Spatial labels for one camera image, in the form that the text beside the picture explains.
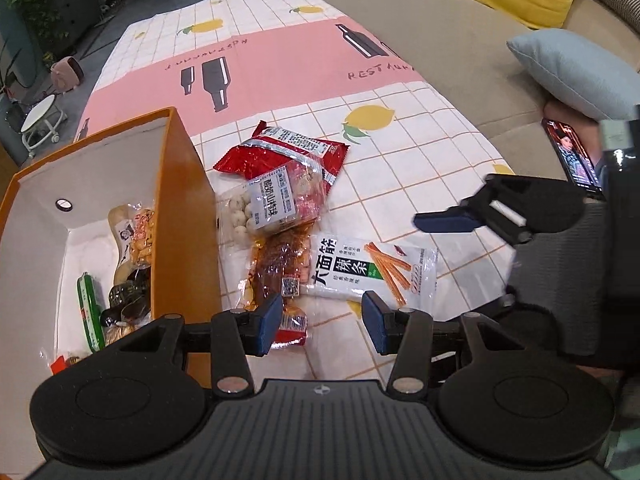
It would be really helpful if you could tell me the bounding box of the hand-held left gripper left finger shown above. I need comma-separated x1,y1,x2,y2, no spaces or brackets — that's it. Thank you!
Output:
117,292,284,396

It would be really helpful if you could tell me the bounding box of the dark green seaweed packet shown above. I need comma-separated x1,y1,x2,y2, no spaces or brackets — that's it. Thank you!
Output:
101,267,152,331

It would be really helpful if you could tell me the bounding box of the peanut snack packet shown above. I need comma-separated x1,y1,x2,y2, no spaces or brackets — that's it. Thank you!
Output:
109,204,157,288

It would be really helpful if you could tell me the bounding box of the light blue pillow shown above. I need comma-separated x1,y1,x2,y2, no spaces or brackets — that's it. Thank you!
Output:
507,29,640,121

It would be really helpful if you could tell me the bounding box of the white packet orange sticks print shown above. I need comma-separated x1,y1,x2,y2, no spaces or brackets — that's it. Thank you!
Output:
302,234,439,308

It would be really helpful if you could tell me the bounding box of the orange storage box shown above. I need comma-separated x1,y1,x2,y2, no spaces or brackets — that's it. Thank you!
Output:
0,106,224,391

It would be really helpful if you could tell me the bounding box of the beige sofa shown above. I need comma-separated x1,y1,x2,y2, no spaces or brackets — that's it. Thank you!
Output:
290,0,640,201

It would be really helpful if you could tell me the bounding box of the clear peanut packet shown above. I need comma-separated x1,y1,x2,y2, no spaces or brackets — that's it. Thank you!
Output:
100,321,146,347

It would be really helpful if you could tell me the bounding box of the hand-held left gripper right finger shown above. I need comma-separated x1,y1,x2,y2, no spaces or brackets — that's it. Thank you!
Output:
361,290,521,396

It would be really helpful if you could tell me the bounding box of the grey dresser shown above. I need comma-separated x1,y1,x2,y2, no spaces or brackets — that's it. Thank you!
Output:
30,0,103,56

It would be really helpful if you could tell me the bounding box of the clear white ball snack packet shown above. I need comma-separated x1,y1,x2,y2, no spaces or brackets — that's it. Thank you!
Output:
217,160,331,248

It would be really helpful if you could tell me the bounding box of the pink heater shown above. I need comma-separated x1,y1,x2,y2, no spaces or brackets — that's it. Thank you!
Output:
50,56,86,93

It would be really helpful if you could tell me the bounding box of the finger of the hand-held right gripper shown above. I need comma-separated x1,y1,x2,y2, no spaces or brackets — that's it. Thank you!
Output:
414,174,585,245

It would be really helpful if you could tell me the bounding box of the black smartphone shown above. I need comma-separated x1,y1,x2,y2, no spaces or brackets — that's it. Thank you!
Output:
542,117,604,196

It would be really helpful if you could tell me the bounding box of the white rolling stool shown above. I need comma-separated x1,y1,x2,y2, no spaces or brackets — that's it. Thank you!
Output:
21,95,68,158

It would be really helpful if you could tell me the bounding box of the green nut packet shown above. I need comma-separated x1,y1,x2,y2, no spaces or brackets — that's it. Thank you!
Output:
76,272,107,353

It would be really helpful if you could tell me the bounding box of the printed lemon bottle tablecloth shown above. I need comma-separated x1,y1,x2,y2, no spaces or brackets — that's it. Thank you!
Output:
72,0,518,386

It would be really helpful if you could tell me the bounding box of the dark red meat snack packet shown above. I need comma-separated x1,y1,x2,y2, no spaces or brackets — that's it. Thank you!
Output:
245,222,313,346

